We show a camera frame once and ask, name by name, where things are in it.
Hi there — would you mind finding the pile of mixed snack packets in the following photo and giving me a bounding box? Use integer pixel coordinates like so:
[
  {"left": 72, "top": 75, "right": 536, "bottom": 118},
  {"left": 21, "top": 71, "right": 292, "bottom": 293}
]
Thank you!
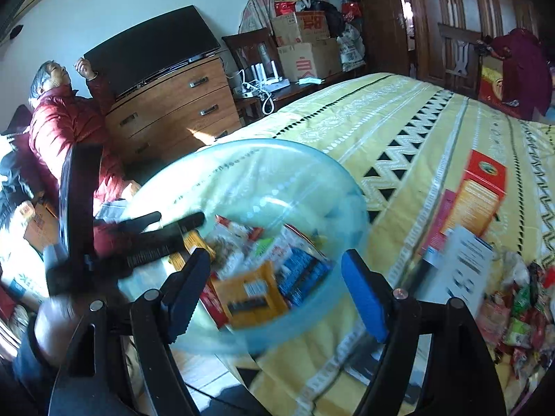
[{"left": 477, "top": 249, "right": 555, "bottom": 382}]

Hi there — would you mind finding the orange cardboard box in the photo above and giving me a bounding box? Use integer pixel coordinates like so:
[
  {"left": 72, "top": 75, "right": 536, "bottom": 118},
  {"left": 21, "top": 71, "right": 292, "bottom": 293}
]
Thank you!
[{"left": 24, "top": 201, "right": 60, "bottom": 253}]

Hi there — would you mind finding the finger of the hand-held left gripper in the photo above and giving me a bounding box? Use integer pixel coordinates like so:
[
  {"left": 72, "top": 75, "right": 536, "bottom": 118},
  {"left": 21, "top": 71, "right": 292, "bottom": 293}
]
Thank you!
[
  {"left": 117, "top": 212, "right": 205, "bottom": 269},
  {"left": 93, "top": 211, "right": 162, "bottom": 237}
]

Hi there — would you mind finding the white plastic bag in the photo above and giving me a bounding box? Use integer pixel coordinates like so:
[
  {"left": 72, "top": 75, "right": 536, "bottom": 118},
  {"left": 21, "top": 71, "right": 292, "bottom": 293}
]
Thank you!
[{"left": 337, "top": 24, "right": 366, "bottom": 72}]

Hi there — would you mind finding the flat red box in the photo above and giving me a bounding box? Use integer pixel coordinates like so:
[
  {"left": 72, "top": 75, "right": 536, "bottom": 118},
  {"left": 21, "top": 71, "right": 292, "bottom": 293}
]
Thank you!
[{"left": 416, "top": 188, "right": 457, "bottom": 257}]

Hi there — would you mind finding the black flat television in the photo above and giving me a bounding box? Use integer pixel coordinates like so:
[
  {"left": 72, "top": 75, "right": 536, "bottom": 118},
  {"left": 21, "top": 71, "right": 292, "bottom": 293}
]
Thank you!
[{"left": 83, "top": 5, "right": 222, "bottom": 98}]

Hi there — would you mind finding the orange snack packet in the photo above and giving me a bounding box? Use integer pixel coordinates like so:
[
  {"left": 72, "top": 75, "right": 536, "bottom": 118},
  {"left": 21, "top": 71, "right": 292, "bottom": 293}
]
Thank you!
[
  {"left": 212, "top": 262, "right": 290, "bottom": 329},
  {"left": 168, "top": 231, "right": 217, "bottom": 269}
]

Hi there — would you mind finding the red printed cardboard box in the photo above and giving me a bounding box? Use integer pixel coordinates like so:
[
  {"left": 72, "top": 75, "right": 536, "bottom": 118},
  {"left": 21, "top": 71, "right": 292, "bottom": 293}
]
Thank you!
[{"left": 297, "top": 11, "right": 329, "bottom": 43}]

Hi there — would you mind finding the wooden wardrobe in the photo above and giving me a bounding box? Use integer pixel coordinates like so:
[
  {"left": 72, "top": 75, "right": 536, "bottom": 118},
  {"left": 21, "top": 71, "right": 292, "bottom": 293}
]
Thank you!
[{"left": 342, "top": 0, "right": 547, "bottom": 92}]

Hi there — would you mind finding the white router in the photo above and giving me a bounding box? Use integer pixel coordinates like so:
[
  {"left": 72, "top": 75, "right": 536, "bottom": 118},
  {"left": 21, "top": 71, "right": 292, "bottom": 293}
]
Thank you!
[{"left": 245, "top": 63, "right": 292, "bottom": 90}]

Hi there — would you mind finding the blue white snack packet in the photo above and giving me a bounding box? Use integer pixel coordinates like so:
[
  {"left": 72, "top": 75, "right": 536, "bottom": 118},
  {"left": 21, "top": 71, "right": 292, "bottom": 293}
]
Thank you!
[{"left": 264, "top": 225, "right": 334, "bottom": 309}]

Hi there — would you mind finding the maroon garment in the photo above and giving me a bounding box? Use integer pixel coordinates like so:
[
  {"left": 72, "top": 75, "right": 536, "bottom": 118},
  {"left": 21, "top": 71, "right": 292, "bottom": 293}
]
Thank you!
[{"left": 489, "top": 28, "right": 554, "bottom": 121}]

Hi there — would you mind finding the dark wooden chair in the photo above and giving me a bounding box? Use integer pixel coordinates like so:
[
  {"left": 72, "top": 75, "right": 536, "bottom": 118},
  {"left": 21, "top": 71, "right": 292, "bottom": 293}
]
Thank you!
[{"left": 222, "top": 28, "right": 279, "bottom": 96}]

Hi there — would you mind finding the dark side table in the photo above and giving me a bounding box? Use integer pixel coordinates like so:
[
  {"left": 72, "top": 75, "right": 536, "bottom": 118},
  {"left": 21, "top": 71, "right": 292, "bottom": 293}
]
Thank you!
[{"left": 236, "top": 76, "right": 348, "bottom": 126}]

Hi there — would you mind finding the person's left forearm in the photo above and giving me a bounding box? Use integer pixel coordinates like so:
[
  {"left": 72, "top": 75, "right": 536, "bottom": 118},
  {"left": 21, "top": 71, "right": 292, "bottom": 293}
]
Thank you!
[{"left": 11, "top": 329, "right": 66, "bottom": 404}]

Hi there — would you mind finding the white paper box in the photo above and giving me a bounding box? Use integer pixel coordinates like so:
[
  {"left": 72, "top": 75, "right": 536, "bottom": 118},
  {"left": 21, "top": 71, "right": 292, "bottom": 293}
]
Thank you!
[{"left": 422, "top": 225, "right": 495, "bottom": 309}]

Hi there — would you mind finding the yellow patterned bedsheet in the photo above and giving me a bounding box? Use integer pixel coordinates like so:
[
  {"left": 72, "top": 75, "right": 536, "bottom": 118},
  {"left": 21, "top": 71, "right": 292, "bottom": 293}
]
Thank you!
[{"left": 191, "top": 71, "right": 555, "bottom": 416}]

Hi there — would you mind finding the red orange carton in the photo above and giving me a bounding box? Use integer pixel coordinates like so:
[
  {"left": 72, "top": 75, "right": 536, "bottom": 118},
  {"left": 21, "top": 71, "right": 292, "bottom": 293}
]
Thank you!
[{"left": 438, "top": 149, "right": 508, "bottom": 237}]

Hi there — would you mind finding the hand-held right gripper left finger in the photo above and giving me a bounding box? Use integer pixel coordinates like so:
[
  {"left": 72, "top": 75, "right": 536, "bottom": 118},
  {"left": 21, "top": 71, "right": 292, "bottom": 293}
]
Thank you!
[{"left": 49, "top": 247, "right": 212, "bottom": 416}]

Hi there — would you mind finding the large cardboard box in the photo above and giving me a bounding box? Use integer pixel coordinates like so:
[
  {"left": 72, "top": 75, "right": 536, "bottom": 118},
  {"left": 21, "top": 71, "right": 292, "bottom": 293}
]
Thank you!
[{"left": 277, "top": 39, "right": 344, "bottom": 84}]

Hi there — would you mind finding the clear plastic bowl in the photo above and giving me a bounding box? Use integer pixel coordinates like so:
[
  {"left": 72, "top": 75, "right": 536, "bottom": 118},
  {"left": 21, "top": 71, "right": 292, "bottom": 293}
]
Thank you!
[{"left": 117, "top": 139, "right": 372, "bottom": 356}]

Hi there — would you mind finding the wooden dresser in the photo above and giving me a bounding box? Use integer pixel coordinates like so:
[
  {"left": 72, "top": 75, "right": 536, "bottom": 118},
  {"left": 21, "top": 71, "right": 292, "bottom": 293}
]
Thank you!
[{"left": 104, "top": 54, "right": 244, "bottom": 165}]

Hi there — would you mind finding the red white snack packet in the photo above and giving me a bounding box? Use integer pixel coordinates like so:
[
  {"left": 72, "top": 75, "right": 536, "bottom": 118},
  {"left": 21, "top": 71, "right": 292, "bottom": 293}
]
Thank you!
[{"left": 208, "top": 217, "right": 266, "bottom": 265}]

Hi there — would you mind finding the person's left hand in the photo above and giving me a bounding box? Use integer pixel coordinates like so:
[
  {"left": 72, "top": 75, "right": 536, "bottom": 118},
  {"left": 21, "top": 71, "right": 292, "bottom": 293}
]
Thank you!
[{"left": 34, "top": 297, "right": 94, "bottom": 358}]

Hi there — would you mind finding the round floral tabletop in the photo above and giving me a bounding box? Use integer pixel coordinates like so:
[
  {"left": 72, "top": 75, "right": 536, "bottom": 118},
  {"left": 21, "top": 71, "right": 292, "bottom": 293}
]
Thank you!
[{"left": 238, "top": 0, "right": 333, "bottom": 35}]

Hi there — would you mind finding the small cardboard box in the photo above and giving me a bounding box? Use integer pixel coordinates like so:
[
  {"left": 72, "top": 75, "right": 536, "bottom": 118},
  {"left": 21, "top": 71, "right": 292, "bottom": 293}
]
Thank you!
[{"left": 272, "top": 12, "right": 305, "bottom": 47}]

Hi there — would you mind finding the red gift box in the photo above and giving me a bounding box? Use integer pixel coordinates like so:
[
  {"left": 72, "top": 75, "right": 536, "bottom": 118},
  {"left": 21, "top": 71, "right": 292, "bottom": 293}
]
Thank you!
[{"left": 477, "top": 56, "right": 528, "bottom": 114}]

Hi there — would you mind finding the white power strip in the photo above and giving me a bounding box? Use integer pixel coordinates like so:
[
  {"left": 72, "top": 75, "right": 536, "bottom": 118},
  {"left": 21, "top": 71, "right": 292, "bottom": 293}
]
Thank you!
[{"left": 234, "top": 84, "right": 272, "bottom": 99}]

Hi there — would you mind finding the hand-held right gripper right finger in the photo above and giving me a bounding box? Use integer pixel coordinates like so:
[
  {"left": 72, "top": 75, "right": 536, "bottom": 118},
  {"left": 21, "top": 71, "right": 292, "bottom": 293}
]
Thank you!
[{"left": 342, "top": 249, "right": 508, "bottom": 416}]

